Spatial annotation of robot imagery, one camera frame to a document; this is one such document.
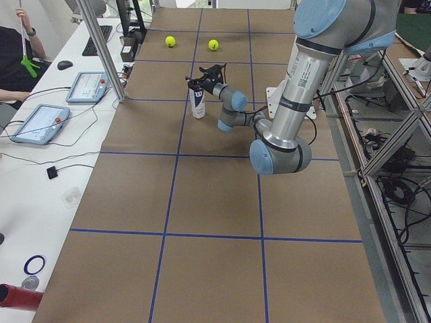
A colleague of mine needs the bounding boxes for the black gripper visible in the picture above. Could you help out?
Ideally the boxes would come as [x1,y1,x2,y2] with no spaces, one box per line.
[185,77,218,95]

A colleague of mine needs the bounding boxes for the white blue tennis ball can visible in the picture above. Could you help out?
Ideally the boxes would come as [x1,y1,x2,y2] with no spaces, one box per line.
[189,88,205,119]

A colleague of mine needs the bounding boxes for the yellow tennis ball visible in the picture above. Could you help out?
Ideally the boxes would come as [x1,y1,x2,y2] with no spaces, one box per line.
[208,39,219,51]
[165,36,176,48]

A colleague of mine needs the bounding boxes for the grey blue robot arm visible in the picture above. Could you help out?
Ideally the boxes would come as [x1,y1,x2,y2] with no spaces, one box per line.
[187,1,399,175]

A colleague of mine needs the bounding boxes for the black box with label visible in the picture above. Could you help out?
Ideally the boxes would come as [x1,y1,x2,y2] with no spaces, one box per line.
[120,30,141,63]

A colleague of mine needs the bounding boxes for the black monitor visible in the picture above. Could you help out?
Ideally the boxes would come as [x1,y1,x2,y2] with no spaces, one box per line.
[116,0,147,42]

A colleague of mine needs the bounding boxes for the blue teach pendant far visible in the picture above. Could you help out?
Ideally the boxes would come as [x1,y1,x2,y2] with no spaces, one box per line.
[65,71,110,104]

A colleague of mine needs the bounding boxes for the blue teach pendant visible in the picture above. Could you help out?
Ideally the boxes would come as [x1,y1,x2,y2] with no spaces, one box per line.
[10,104,70,145]
[65,71,110,104]

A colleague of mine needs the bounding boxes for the black keyboard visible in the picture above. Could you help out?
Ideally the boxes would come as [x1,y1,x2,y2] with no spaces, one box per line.
[81,25,113,57]

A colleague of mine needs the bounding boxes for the black computer mouse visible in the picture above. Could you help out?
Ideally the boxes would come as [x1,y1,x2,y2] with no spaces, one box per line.
[57,60,73,71]

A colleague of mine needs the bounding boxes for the blue teach pendant near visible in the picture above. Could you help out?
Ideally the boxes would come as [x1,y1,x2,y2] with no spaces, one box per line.
[10,104,70,145]

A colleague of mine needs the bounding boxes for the green grabber tool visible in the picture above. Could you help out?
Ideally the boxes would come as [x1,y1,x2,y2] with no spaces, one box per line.
[18,0,41,79]

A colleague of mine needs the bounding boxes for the small black puck device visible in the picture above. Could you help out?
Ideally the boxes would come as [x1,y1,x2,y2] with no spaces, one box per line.
[46,166,58,180]

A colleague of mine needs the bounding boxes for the seated person black shirt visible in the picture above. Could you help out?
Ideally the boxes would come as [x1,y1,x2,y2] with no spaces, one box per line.
[1,7,46,102]

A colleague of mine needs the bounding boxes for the grey tape roll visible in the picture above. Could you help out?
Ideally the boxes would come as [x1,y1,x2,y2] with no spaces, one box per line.
[21,275,40,291]

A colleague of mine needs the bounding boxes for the red cylinder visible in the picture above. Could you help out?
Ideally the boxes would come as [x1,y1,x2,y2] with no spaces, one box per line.
[1,284,44,312]

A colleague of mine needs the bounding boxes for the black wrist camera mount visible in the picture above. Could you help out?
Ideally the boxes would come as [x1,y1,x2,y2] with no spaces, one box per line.
[199,63,226,83]

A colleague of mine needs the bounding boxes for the aluminium frame post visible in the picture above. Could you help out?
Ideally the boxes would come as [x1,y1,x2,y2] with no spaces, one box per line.
[76,0,125,103]

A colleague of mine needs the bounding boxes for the blue tape ring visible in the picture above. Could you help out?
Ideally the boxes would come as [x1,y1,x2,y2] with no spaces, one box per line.
[23,254,46,275]

